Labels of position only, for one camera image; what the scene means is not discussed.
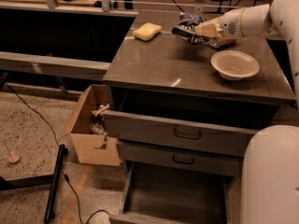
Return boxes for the cardboard box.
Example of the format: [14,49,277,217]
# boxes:
[59,85,120,166]

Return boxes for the grey metal rail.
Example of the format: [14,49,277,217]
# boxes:
[0,51,110,81]

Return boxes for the black cable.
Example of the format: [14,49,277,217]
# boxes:
[4,82,110,224]

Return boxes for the items inside cardboard box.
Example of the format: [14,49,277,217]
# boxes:
[89,104,110,135]

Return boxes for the white bowl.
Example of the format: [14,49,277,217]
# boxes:
[210,50,260,81]

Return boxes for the blue chip bag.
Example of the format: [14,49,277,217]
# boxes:
[171,12,209,45]

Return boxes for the drawer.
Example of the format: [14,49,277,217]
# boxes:
[109,161,234,224]
[104,111,257,157]
[117,141,241,176]

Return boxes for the grey drawer cabinet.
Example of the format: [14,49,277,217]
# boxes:
[102,10,297,179]

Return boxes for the bottom drawer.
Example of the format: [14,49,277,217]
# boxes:
[109,161,234,224]

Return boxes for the middle drawer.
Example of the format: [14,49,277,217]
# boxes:
[117,141,241,176]

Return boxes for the yellow sponge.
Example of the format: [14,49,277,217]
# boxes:
[133,22,162,41]

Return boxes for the small wooden spinning top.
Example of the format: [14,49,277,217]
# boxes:
[4,144,21,164]

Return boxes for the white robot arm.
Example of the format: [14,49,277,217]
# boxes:
[195,0,299,224]

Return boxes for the top drawer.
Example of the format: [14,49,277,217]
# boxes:
[104,111,257,157]

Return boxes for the black metal stand leg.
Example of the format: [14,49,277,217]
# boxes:
[0,144,68,224]

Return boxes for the red soda can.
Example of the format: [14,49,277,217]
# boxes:
[210,35,235,49]

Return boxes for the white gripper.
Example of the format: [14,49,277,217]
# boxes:
[194,8,244,39]

